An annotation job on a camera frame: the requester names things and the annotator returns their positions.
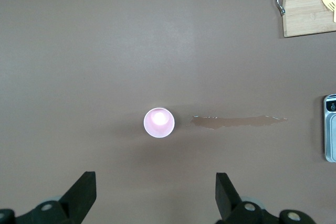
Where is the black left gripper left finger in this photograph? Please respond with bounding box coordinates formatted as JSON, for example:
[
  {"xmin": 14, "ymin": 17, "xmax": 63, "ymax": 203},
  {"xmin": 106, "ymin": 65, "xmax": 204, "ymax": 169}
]
[{"xmin": 0, "ymin": 171, "xmax": 97, "ymax": 224}]

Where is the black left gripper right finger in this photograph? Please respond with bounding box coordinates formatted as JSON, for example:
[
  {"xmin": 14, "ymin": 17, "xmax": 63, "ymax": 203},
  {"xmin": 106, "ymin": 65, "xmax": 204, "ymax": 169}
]
[{"xmin": 215, "ymin": 173, "xmax": 316, "ymax": 224}]

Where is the pink plastic cup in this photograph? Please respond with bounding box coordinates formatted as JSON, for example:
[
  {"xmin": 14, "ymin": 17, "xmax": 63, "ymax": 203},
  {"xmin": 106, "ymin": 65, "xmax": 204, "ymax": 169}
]
[{"xmin": 143, "ymin": 107, "xmax": 175, "ymax": 138}]

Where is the spilled liquid puddle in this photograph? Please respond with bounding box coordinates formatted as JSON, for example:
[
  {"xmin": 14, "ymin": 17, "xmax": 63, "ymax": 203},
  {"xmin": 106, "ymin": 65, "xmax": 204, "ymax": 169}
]
[{"xmin": 186, "ymin": 114, "xmax": 288, "ymax": 130}]

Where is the silver digital kitchen scale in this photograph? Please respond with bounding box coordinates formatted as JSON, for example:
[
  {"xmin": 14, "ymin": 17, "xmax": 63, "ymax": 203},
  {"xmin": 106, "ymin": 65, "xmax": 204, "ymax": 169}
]
[{"xmin": 323, "ymin": 93, "xmax": 336, "ymax": 163}]

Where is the bamboo cutting board metal handle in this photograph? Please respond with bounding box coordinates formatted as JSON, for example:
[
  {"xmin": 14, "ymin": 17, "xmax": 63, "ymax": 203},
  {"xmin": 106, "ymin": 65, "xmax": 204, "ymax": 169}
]
[{"xmin": 274, "ymin": 0, "xmax": 336, "ymax": 38}]

